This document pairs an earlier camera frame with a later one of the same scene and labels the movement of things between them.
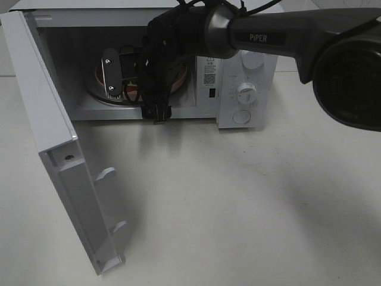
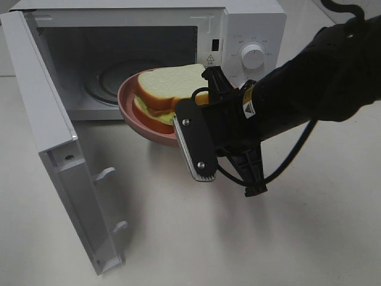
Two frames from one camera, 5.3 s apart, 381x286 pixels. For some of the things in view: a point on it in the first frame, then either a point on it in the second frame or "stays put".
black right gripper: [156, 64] → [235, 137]
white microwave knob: [252, 60] stays put
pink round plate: [131, 84] → [127, 90]
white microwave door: [83, 196] stays put
